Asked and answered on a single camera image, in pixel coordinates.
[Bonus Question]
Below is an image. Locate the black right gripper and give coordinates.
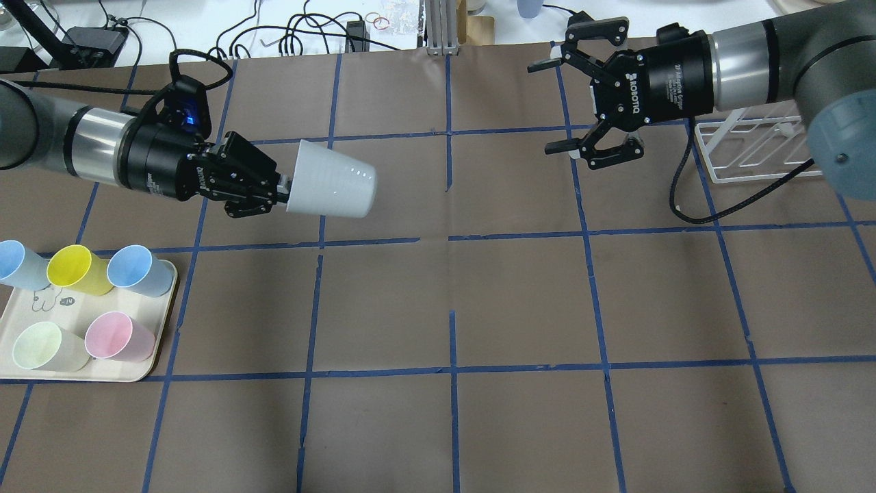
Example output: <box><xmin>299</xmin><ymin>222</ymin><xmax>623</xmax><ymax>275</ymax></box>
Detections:
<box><xmin>528</xmin><ymin>18</ymin><xmax>714</xmax><ymax>169</ymax></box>

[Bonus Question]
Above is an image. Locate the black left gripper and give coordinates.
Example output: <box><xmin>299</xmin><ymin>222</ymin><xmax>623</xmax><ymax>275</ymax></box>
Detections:
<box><xmin>120</xmin><ymin>123</ymin><xmax>292</xmax><ymax>218</ymax></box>

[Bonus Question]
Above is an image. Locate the white ikea cup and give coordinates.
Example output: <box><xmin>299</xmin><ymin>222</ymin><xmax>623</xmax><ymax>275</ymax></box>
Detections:
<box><xmin>285</xmin><ymin>140</ymin><xmax>378</xmax><ymax>218</ymax></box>

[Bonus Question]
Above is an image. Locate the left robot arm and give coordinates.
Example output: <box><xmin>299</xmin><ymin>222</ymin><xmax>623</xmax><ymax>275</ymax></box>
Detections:
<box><xmin>2</xmin><ymin>76</ymin><xmax>291</xmax><ymax>218</ymax></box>

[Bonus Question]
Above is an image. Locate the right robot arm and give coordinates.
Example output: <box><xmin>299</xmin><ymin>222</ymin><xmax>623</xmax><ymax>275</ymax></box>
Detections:
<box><xmin>528</xmin><ymin>1</ymin><xmax>875</xmax><ymax>201</ymax></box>

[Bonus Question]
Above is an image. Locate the blue cup near pink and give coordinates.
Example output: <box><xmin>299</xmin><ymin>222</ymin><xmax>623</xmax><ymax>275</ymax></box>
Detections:
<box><xmin>107</xmin><ymin>244</ymin><xmax>175</xmax><ymax>297</ymax></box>

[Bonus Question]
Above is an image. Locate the yellow cup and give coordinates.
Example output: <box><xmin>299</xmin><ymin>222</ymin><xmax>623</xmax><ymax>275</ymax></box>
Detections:
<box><xmin>47</xmin><ymin>244</ymin><xmax>114</xmax><ymax>296</ymax></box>

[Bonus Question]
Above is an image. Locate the blue cup at tray end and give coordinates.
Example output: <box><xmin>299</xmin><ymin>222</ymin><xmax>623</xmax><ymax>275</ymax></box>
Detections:
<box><xmin>1</xmin><ymin>240</ymin><xmax>51</xmax><ymax>292</ymax></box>

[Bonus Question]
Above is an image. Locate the pale green cup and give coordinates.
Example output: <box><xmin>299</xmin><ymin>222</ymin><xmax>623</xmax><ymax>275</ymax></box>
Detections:
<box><xmin>12</xmin><ymin>321</ymin><xmax>90</xmax><ymax>372</ymax></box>

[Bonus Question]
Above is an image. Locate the black monitor stand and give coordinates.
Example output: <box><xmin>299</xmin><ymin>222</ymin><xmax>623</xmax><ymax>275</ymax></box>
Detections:
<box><xmin>2</xmin><ymin>1</ymin><xmax>131</xmax><ymax>70</ymax></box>

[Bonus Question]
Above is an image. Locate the beige serving tray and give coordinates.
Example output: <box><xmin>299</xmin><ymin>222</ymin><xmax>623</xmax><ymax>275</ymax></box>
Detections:
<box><xmin>1</xmin><ymin>261</ymin><xmax>179</xmax><ymax>383</ymax></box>

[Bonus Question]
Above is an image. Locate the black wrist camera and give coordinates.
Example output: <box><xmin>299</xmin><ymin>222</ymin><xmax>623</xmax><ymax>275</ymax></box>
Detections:
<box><xmin>157</xmin><ymin>75</ymin><xmax>212</xmax><ymax>138</ymax></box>

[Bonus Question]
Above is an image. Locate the aluminium frame post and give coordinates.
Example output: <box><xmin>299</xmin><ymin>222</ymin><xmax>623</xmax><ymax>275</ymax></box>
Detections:
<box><xmin>420</xmin><ymin>1</ymin><xmax>459</xmax><ymax>56</ymax></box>

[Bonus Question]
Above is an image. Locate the white wire cup rack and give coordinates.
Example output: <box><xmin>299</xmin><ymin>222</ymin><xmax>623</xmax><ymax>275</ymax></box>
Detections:
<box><xmin>694</xmin><ymin>110</ymin><xmax>810</xmax><ymax>184</ymax></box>

